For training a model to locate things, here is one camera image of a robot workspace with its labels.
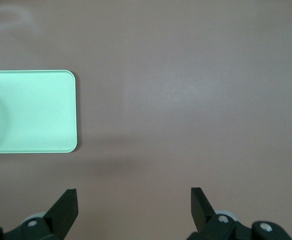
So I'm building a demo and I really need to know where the light green rectangular tray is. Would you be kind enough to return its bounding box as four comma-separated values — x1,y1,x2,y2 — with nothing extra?
0,69,79,155

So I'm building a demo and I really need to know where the brown tablecloth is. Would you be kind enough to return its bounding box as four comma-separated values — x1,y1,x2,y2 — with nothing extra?
0,0,292,240

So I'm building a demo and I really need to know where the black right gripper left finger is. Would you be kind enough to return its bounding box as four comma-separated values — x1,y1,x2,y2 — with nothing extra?
0,188,79,240

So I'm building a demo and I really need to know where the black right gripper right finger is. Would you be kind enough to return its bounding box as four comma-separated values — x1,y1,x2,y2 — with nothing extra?
187,186,292,240

